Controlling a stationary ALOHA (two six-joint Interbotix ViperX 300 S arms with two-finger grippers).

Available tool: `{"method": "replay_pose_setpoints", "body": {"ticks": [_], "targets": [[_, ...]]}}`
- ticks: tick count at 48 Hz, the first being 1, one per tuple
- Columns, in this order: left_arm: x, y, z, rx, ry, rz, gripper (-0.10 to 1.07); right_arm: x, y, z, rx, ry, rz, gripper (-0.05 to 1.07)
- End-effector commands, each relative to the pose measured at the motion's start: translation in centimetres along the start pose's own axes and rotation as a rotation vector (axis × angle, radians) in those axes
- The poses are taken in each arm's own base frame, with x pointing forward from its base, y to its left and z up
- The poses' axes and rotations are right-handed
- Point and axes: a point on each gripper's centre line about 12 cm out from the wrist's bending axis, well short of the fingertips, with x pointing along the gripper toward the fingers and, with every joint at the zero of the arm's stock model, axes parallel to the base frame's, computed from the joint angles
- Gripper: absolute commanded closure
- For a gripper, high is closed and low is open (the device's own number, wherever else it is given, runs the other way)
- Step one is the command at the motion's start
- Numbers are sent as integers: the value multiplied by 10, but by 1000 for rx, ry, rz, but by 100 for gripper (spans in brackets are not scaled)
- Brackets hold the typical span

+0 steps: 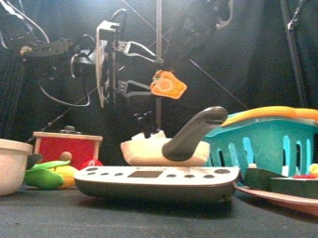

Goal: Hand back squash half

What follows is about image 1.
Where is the white pan with grey handle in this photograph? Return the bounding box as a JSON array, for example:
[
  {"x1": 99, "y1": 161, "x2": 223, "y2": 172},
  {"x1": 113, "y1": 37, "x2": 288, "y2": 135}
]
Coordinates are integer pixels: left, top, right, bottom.
[{"x1": 119, "y1": 105, "x2": 230, "y2": 167}]

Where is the green yellow plush corn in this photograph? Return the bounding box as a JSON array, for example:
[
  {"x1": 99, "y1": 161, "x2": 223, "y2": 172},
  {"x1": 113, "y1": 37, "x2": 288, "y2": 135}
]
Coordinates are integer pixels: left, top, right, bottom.
[{"x1": 23, "y1": 151, "x2": 80, "y2": 191}]

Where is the orange yellow toy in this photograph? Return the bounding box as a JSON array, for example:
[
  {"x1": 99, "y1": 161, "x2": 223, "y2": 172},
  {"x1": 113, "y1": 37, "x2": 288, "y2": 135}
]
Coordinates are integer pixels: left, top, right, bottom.
[{"x1": 220, "y1": 105, "x2": 318, "y2": 128}]

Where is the dark green box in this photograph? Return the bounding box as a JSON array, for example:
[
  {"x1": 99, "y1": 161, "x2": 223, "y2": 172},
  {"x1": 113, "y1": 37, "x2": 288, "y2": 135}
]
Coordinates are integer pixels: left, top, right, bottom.
[{"x1": 242, "y1": 166, "x2": 318, "y2": 200}]

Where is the pink tray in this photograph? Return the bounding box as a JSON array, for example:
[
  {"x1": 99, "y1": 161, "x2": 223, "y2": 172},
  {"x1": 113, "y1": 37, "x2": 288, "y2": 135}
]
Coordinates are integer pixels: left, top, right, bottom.
[{"x1": 235, "y1": 185, "x2": 318, "y2": 218}]

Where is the metal frame pole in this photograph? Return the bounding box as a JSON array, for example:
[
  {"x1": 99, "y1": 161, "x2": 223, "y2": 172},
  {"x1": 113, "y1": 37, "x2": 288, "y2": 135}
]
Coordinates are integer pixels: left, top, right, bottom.
[{"x1": 155, "y1": 0, "x2": 164, "y2": 131}]

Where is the small yellow ball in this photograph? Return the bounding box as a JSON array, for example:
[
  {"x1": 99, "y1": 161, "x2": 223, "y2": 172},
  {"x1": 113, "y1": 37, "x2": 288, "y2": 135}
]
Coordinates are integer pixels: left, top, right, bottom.
[{"x1": 307, "y1": 163, "x2": 318, "y2": 179}]

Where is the dark frame post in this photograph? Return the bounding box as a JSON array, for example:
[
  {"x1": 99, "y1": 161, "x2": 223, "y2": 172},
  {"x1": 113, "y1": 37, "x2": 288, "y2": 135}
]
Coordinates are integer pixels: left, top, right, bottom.
[{"x1": 279, "y1": 0, "x2": 308, "y2": 110}]

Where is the orange toy squash half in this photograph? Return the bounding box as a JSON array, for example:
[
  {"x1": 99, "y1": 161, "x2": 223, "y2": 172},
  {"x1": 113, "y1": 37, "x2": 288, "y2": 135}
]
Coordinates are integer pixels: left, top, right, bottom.
[{"x1": 149, "y1": 70, "x2": 188, "y2": 100}]

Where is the flat red toy piece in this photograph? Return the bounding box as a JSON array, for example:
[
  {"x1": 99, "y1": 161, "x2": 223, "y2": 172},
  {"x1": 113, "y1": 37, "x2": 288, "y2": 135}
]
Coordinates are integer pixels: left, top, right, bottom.
[{"x1": 291, "y1": 173, "x2": 318, "y2": 179}]

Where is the teal plastic basket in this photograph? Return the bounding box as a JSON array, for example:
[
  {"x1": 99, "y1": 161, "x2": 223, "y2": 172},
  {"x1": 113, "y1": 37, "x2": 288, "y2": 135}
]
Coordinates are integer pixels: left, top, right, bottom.
[{"x1": 202, "y1": 112, "x2": 318, "y2": 187}]

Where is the black cable loop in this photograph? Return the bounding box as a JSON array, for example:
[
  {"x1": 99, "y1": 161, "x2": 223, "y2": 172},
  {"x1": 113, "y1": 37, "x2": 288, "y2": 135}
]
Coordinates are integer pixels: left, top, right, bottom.
[{"x1": 37, "y1": 53, "x2": 93, "y2": 108}]

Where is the small red toy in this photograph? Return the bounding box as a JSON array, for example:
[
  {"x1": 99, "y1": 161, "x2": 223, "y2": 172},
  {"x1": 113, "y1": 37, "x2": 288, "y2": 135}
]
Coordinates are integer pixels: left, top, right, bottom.
[{"x1": 79, "y1": 158, "x2": 105, "y2": 171}]

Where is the red wooden box with knob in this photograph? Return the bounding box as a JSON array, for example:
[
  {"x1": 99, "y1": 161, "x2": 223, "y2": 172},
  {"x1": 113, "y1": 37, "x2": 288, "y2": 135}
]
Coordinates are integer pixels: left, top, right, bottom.
[{"x1": 32, "y1": 125, "x2": 104, "y2": 170}]

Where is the white toy console with buttons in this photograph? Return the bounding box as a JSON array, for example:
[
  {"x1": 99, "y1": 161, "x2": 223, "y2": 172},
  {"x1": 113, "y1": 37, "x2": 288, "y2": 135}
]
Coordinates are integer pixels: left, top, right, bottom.
[{"x1": 73, "y1": 165, "x2": 242, "y2": 205}]

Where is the white bowl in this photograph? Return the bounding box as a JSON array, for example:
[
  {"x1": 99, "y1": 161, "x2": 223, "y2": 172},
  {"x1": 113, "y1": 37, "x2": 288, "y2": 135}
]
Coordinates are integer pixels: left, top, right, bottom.
[{"x1": 0, "y1": 138, "x2": 35, "y2": 197}]

